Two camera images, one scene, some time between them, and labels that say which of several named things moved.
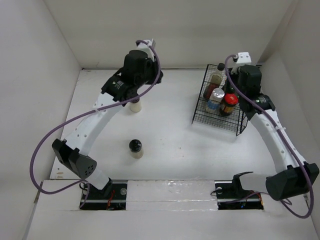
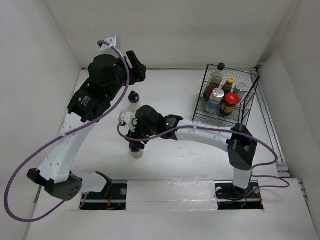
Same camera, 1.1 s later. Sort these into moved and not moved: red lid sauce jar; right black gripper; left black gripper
Moved: right black gripper; left black gripper
Not moved: red lid sauce jar
